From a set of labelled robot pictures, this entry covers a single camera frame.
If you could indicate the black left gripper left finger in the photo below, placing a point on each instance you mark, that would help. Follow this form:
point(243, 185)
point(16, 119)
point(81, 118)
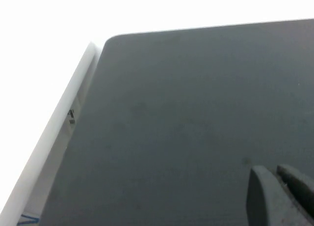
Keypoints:
point(267, 201)

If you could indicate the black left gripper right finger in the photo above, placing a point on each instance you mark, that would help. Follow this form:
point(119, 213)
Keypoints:
point(303, 194)

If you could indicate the black table mat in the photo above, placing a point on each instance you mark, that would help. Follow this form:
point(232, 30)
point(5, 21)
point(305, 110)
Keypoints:
point(184, 113)

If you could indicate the small black clip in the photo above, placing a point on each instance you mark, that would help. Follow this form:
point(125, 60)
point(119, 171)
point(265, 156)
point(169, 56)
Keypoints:
point(71, 116)

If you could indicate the white side board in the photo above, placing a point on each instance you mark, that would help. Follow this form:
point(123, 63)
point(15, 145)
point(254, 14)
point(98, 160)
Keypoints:
point(54, 137)

